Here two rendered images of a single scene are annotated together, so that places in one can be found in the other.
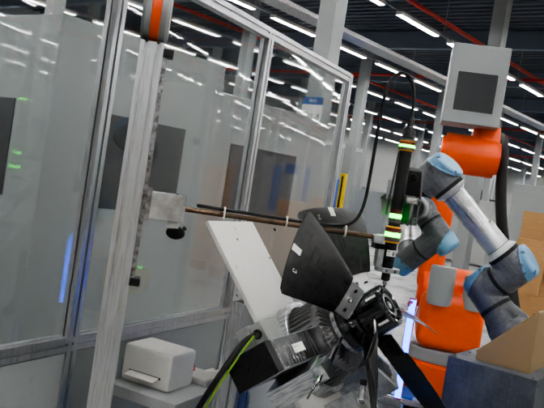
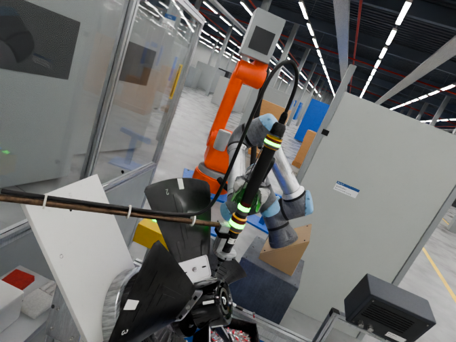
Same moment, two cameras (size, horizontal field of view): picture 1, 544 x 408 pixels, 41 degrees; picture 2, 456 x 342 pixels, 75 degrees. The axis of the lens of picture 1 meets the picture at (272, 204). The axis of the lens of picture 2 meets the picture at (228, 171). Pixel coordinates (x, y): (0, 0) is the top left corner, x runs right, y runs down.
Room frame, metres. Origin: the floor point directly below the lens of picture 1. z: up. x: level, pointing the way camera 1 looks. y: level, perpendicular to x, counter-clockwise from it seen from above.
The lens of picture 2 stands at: (1.30, 0.02, 1.75)
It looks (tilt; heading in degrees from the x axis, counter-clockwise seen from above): 16 degrees down; 338
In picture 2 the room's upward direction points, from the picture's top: 22 degrees clockwise
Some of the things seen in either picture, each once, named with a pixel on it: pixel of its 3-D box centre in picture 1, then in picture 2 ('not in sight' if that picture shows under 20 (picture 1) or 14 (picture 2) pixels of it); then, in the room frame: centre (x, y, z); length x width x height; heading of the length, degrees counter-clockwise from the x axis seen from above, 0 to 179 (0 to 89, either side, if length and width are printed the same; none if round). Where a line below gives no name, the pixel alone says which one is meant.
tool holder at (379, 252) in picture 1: (385, 253); (226, 239); (1.99, -0.33, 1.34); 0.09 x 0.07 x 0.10; 99
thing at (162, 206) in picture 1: (165, 206); not in sight; (1.89, 0.28, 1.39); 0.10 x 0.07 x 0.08; 99
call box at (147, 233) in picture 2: not in sight; (155, 235); (2.44, -0.24, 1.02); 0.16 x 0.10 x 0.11; 64
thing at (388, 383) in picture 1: (363, 376); not in sight; (2.05, -0.34, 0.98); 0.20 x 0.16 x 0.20; 64
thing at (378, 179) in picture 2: not in sight; (355, 215); (3.18, -1.99, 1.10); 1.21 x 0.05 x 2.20; 64
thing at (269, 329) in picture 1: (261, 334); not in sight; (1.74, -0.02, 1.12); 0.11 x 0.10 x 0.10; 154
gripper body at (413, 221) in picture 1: (407, 209); (250, 188); (2.09, -0.39, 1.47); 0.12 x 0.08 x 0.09; 154
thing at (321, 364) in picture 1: (324, 368); not in sight; (1.68, -0.18, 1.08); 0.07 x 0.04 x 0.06; 164
